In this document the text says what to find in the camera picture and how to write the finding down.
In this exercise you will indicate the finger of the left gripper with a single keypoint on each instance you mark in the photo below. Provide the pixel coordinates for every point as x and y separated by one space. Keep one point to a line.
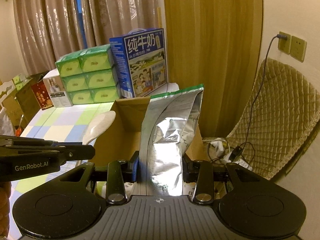
75 152
67 143

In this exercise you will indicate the wooden door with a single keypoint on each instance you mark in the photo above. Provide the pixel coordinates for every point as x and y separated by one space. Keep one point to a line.
215 43

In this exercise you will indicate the red gift box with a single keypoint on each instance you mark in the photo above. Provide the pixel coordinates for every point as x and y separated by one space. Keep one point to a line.
41 95

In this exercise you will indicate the green white medicine box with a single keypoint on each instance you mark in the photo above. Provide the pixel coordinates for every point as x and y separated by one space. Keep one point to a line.
101 189

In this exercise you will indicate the wall power socket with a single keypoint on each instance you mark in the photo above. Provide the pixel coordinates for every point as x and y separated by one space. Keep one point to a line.
292 45

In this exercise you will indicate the green tissue box pack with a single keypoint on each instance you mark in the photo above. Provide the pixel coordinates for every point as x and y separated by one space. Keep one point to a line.
89 75

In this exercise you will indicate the white power strip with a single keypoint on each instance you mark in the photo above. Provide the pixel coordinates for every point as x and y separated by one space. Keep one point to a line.
220 153

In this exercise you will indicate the quilted chair cover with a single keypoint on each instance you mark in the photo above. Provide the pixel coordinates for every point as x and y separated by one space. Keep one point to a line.
280 117

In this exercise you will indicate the person left hand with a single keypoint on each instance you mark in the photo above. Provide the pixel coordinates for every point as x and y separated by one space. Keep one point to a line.
5 209

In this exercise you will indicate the beige curtain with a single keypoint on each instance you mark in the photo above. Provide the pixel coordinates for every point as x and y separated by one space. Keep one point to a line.
49 29

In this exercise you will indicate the blue milk carton box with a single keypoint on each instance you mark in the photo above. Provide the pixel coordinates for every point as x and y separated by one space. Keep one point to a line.
140 60

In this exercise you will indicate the checkered tablecloth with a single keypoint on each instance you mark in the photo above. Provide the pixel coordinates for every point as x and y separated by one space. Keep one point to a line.
64 124

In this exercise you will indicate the dark tray with clutter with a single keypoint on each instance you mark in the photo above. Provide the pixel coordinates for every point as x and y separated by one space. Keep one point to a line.
7 127

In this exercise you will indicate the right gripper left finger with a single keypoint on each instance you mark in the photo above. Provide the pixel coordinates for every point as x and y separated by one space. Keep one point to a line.
118 173

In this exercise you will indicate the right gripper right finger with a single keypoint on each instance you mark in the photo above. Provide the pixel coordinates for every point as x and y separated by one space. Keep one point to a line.
199 172

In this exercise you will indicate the brown paper bag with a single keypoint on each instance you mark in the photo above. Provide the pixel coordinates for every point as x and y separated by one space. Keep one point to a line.
18 99

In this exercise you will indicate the white product box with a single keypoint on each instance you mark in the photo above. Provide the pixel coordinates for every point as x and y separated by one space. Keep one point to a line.
56 90

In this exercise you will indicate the brown cardboard box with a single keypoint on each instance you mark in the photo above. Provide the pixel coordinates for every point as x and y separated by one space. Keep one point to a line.
122 138

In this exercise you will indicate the silver foil pouch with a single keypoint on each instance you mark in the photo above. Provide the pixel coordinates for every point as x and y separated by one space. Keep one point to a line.
168 129

